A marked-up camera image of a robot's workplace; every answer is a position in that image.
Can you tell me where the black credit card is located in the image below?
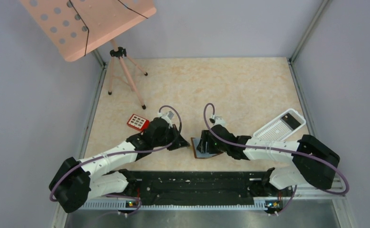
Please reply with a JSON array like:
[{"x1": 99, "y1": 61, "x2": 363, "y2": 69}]
[{"x1": 281, "y1": 113, "x2": 302, "y2": 131}]

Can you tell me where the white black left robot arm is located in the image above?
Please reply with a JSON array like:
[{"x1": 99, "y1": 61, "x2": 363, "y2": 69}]
[{"x1": 49, "y1": 112, "x2": 190, "y2": 213}]

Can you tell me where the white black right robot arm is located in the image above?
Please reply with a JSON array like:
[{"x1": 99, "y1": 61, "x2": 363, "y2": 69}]
[{"x1": 196, "y1": 124, "x2": 340, "y2": 192}]

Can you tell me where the red block with white grid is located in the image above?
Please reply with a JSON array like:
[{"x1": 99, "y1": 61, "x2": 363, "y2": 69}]
[{"x1": 127, "y1": 114, "x2": 150, "y2": 132}]

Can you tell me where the white plastic basket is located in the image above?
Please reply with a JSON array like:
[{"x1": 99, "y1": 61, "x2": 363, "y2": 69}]
[{"x1": 253, "y1": 108, "x2": 306, "y2": 141}]

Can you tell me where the pink music stand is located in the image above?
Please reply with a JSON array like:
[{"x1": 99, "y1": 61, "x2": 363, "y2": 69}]
[{"x1": 21, "y1": 0, "x2": 156, "y2": 109}]

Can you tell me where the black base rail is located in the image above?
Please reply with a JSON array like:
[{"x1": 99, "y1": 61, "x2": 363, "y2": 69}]
[{"x1": 76, "y1": 170, "x2": 294, "y2": 209}]

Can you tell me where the aluminium frame rail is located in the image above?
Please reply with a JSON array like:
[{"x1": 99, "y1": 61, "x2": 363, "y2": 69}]
[{"x1": 288, "y1": 0, "x2": 334, "y2": 64}]

